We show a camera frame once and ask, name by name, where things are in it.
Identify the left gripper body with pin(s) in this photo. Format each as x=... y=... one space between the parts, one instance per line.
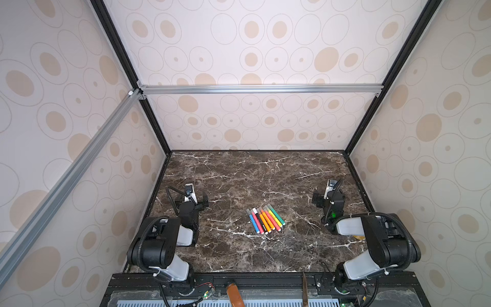
x=188 y=203

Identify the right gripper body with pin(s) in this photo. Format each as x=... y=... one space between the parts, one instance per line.
x=334 y=199

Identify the blue highlighter pen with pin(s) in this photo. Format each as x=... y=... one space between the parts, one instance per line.
x=257 y=230

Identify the black white marker pen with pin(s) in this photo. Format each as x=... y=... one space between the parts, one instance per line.
x=261 y=221

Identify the pink highlighter pen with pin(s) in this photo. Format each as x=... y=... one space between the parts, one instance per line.
x=278 y=228
x=257 y=220

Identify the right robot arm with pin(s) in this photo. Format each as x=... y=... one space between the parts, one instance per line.
x=390 y=246

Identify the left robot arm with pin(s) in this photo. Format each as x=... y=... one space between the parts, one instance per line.
x=153 y=249

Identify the green highlighter pen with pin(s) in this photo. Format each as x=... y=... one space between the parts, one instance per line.
x=277 y=216

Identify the orange highlighter pen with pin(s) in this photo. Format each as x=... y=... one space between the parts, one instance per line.
x=265 y=220
x=271 y=220

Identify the thin wooden stick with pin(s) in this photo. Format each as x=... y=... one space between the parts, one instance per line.
x=304 y=290

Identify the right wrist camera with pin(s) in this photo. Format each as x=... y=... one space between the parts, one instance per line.
x=331 y=185

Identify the brown handle tool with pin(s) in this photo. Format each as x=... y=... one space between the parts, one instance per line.
x=234 y=295

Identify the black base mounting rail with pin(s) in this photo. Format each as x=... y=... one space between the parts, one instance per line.
x=317 y=283

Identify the horizontal aluminium rail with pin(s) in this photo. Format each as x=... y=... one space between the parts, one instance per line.
x=260 y=89

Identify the diagonal aluminium rail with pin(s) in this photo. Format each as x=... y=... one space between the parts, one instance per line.
x=37 y=222

